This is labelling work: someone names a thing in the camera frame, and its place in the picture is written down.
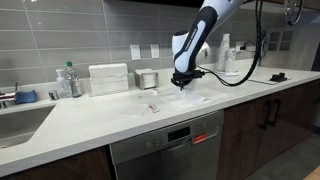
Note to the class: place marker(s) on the plain dark wood cabinet door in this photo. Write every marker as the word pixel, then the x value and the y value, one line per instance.
pixel 293 123

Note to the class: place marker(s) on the white paper sheet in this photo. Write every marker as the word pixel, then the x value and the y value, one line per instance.
pixel 186 98

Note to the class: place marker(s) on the flat white board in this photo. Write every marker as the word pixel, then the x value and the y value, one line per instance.
pixel 263 80

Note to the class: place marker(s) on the red dishwasher sticker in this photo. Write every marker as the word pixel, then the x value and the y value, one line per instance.
pixel 199 138

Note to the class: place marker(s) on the black small device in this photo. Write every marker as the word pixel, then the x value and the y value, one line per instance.
pixel 278 77

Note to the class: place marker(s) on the blue sponge cloth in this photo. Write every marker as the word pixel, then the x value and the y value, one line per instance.
pixel 25 96

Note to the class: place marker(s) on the chrome faucet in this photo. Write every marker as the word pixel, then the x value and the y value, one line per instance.
pixel 6 96

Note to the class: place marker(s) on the wood cabinet under sink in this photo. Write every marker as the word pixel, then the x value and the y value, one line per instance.
pixel 60 166

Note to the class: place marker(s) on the small white counter object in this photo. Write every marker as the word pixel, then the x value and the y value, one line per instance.
pixel 155 91

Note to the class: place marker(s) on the tall paper cup stack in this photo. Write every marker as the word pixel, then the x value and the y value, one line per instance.
pixel 223 53

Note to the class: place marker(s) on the grey vented wall panel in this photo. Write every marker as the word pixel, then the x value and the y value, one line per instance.
pixel 281 40

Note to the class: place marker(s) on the plastic bottle with green cap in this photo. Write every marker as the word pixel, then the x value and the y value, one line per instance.
pixel 74 83

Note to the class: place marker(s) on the stainless steel dishwasher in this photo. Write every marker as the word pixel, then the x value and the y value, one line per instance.
pixel 160 156

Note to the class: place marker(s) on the white paper towel stack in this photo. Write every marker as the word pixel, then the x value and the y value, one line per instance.
pixel 108 80

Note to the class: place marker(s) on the wall outlet with plug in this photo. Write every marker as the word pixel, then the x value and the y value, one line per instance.
pixel 239 46

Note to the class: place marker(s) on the small metal can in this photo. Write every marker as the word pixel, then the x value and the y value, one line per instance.
pixel 53 95

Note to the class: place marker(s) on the metal napkin dispenser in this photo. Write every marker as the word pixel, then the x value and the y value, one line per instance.
pixel 146 79

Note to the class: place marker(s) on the white round plate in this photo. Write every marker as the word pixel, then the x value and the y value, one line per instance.
pixel 226 73

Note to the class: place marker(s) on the clear soap bottle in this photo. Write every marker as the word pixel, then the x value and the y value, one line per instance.
pixel 62 85

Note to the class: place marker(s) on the translucent plastic sheet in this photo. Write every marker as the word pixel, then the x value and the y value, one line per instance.
pixel 215 92

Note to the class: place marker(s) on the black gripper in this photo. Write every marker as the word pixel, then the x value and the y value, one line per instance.
pixel 183 76

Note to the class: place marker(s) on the thin white straw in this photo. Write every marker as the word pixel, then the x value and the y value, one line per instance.
pixel 144 111

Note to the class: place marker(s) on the small red white packet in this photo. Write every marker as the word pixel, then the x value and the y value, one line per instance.
pixel 154 108

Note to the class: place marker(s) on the dark wood door with logo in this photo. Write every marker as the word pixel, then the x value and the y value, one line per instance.
pixel 243 143

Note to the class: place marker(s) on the dark upper cabinet underside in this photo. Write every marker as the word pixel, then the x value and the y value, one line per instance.
pixel 150 2

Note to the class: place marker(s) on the white wall outlet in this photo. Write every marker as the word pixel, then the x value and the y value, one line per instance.
pixel 155 51

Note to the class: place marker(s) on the white wall light switch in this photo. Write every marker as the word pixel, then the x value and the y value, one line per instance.
pixel 135 52

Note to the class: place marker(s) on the short paper cup stack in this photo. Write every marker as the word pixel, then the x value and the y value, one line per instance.
pixel 230 61

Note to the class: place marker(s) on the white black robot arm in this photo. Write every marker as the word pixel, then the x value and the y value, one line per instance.
pixel 190 43

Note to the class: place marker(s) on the white undermount sink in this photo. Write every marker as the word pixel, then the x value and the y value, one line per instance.
pixel 20 126

